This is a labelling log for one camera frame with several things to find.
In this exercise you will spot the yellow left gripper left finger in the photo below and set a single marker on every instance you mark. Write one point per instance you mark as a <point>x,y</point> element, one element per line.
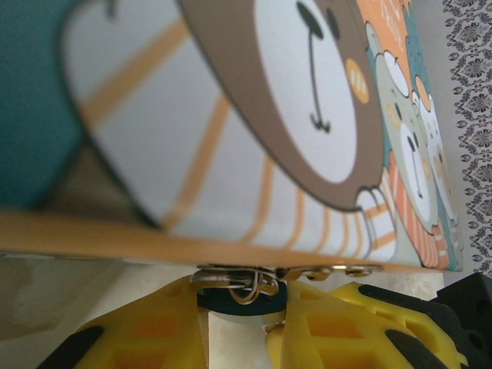
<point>153,330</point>

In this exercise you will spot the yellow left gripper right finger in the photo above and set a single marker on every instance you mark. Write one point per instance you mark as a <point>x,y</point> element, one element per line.
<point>346,330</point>

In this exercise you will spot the bear print tin box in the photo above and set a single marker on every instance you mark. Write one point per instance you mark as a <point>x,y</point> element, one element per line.
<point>230,115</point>

